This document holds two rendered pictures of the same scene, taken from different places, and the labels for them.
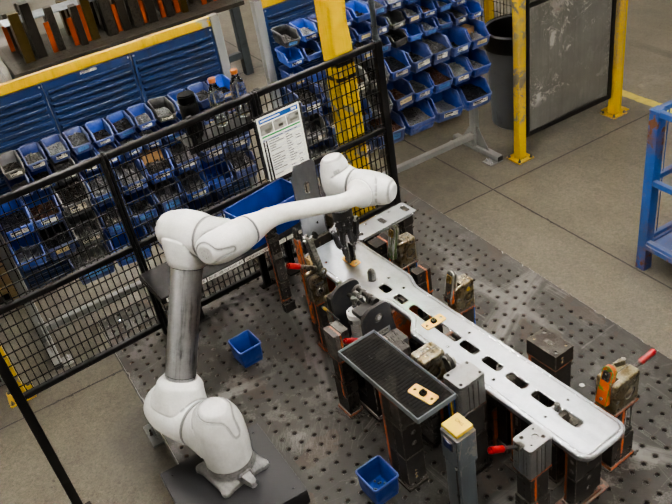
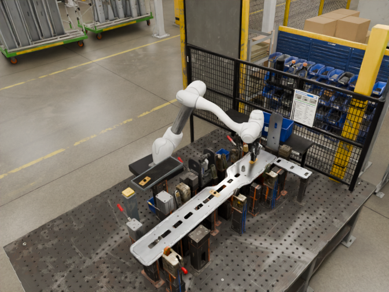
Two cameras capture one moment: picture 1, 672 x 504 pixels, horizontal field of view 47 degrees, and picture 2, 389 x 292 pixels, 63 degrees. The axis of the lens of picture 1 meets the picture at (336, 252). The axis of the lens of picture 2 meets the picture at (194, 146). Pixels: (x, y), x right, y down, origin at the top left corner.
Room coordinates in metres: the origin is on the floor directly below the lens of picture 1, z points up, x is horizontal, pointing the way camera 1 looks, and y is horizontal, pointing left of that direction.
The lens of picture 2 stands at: (1.37, -1.82, 2.62)
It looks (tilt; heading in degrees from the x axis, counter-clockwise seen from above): 36 degrees down; 74
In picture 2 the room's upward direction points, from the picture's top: 2 degrees counter-clockwise
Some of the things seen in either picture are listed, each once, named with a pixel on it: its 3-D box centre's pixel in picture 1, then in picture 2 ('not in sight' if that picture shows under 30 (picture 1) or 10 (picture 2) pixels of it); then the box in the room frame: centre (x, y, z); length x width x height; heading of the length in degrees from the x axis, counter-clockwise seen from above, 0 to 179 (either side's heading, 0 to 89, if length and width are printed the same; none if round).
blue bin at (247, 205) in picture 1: (267, 212); (272, 126); (2.69, 0.25, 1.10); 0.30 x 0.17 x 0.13; 127
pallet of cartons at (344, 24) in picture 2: not in sight; (337, 46); (5.66, 3.10, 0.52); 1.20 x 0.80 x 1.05; 22
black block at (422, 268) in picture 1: (423, 298); (254, 200); (2.27, -0.30, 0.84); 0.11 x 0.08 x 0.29; 119
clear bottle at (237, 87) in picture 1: (239, 92); (303, 75); (2.92, 0.26, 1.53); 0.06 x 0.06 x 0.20
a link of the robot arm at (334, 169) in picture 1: (338, 175); (256, 121); (2.35, -0.06, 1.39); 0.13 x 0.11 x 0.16; 49
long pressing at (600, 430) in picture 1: (439, 324); (213, 196); (1.94, -0.30, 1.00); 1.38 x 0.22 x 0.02; 29
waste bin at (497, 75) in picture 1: (518, 73); not in sight; (5.19, -1.55, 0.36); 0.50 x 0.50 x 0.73
